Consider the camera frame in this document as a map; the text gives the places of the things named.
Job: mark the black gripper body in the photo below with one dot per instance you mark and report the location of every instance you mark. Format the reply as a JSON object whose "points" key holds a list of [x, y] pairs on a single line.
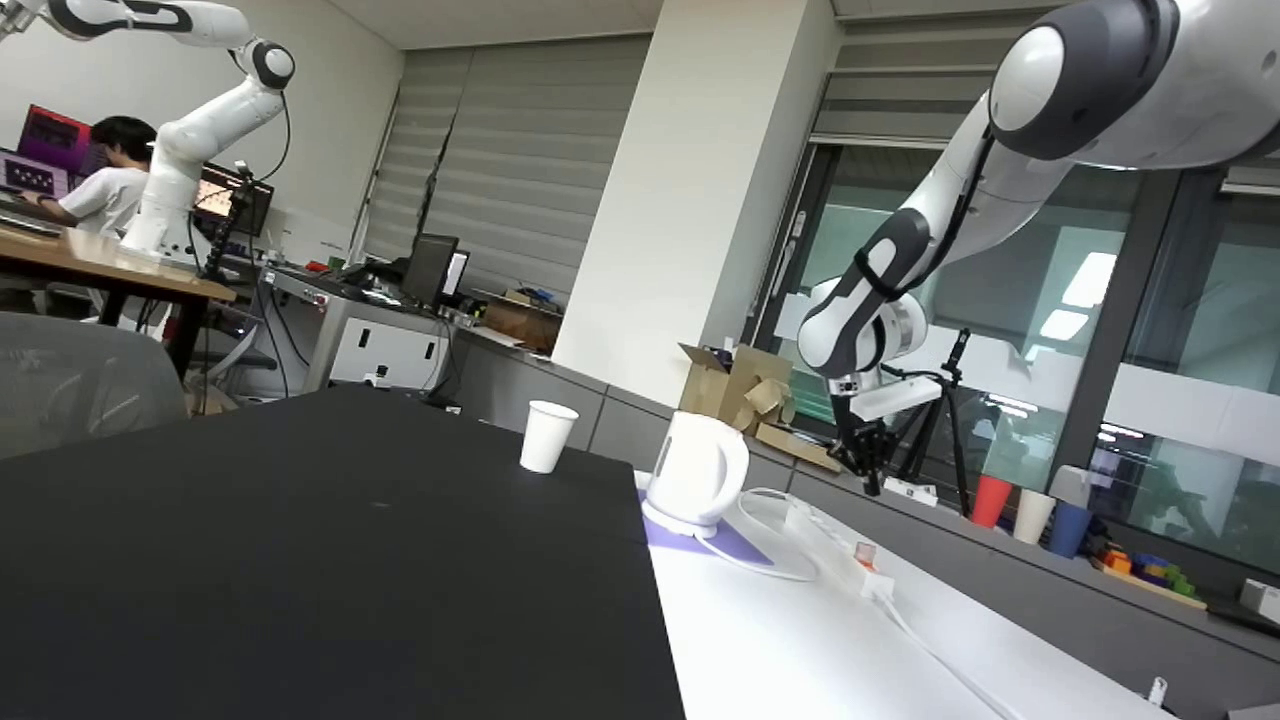
{"points": [[862, 439]]}

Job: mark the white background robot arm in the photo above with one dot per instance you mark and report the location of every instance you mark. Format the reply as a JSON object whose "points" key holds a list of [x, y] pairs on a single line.
{"points": [[200, 124]]}

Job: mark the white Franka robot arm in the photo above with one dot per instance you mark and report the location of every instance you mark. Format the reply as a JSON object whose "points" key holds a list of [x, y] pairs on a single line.
{"points": [[1105, 95]]}

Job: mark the flat cardboard piece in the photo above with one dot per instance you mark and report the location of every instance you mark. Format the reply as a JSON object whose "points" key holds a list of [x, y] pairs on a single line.
{"points": [[804, 450]]}

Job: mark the red cup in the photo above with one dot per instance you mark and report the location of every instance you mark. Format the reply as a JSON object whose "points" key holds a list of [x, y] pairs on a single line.
{"points": [[990, 501]]}

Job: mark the open cardboard box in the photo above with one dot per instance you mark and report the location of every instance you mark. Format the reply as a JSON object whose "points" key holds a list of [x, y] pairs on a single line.
{"points": [[734, 387]]}

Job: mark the white plastic cup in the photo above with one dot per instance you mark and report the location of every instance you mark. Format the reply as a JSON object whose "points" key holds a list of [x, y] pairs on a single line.
{"points": [[1035, 517]]}

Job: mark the white electric kettle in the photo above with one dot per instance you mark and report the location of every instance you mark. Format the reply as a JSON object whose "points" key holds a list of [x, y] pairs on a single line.
{"points": [[693, 464]]}

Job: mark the blue cup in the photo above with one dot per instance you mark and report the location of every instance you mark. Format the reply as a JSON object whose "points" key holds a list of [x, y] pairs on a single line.
{"points": [[1068, 528]]}

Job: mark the purple mat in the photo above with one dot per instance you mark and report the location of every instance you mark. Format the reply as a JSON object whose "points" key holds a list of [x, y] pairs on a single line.
{"points": [[666, 542]]}

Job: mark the colourful toy pile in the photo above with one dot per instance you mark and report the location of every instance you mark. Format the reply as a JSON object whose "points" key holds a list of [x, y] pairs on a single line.
{"points": [[1145, 571]]}

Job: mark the white paper cup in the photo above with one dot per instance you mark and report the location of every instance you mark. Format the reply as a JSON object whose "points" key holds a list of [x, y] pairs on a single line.
{"points": [[546, 439]]}

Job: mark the grey window blind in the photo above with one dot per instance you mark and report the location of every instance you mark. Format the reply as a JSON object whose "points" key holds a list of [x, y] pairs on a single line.
{"points": [[522, 161], [881, 95]]}

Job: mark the brown cardboard box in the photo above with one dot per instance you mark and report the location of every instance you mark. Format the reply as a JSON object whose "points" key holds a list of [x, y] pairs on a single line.
{"points": [[522, 323]]}

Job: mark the black computer monitor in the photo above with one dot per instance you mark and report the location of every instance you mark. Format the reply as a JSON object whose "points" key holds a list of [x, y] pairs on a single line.
{"points": [[431, 271]]}

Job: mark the white drawer cabinet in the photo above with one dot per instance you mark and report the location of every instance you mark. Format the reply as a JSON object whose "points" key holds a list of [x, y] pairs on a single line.
{"points": [[384, 352]]}

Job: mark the black board panel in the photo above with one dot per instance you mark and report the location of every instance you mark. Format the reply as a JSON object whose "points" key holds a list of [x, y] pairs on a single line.
{"points": [[320, 560]]}

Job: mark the wooden table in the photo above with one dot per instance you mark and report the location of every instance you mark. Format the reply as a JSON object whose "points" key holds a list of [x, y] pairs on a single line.
{"points": [[123, 273]]}

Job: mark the grey mesh chair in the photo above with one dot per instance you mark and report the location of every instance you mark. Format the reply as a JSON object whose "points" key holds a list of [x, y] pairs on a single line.
{"points": [[80, 387]]}

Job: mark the person in white shirt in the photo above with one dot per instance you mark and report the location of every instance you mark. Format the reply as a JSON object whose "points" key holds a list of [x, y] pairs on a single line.
{"points": [[107, 192]]}

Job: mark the pink lit monitor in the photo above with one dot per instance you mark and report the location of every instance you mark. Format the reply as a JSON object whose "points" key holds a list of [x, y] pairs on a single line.
{"points": [[47, 144]]}

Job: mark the white wrist mount plate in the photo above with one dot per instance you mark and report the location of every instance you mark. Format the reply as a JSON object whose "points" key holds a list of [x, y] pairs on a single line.
{"points": [[896, 397]]}

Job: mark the black camera tripod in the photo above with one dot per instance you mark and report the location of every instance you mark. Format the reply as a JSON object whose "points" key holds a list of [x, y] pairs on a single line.
{"points": [[950, 425]]}

